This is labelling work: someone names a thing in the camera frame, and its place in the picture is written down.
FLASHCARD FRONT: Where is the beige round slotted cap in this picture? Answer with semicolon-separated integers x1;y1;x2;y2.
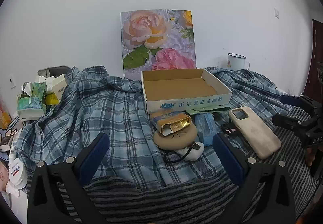
153;123;198;150

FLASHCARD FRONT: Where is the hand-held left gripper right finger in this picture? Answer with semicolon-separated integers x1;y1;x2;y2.
212;133;296;224

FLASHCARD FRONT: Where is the black hair tie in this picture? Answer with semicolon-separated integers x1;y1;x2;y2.
163;147;192;164

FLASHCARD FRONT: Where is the white carton box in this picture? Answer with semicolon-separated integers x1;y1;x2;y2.
52;74;67;99

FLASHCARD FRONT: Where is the grey bin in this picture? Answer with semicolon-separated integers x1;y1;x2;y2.
38;66;73;78

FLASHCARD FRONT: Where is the yellow packet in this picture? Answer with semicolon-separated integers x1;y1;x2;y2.
45;93;61;105

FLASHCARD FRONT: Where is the green tissue box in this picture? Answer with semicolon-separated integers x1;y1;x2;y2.
17;82;48;117

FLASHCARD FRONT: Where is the green wallet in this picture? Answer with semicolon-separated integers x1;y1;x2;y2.
187;106;231;116

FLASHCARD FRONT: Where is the black hair clip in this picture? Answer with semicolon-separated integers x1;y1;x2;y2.
220;120;243;136

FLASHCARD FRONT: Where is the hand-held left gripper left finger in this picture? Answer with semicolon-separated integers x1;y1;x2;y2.
27;132;119;224

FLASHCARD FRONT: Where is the person's right hand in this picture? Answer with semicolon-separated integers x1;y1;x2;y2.
304;147;317;167

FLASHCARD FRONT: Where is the phone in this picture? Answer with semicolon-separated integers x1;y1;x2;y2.
228;106;282;160

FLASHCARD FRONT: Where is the dark wooden door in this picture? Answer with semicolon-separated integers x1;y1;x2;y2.
301;19;323;103

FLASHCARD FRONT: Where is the floral picture board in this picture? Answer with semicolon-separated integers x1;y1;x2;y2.
121;10;197;80

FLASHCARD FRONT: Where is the blue plaid shirt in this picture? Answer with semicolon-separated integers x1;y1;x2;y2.
19;66;285;186

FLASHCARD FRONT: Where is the white cream jar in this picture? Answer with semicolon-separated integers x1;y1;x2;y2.
8;159;28;188

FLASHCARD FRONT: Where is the white cardboard box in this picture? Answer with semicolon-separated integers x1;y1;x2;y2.
141;68;233;115

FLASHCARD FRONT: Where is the blue tissue packet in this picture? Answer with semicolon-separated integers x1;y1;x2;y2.
194;113;220;147

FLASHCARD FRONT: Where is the gold foil pack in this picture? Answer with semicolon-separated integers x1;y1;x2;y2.
158;115;192;136

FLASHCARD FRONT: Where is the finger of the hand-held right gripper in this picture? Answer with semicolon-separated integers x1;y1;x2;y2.
280;95;316;113
272;113;313;136

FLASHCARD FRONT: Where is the white cable bundle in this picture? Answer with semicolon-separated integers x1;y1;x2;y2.
177;141;205;161

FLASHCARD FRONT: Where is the orange packet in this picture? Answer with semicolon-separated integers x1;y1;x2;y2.
0;103;13;130

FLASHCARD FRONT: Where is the white enamel mug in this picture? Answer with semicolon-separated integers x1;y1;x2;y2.
225;53;250;70

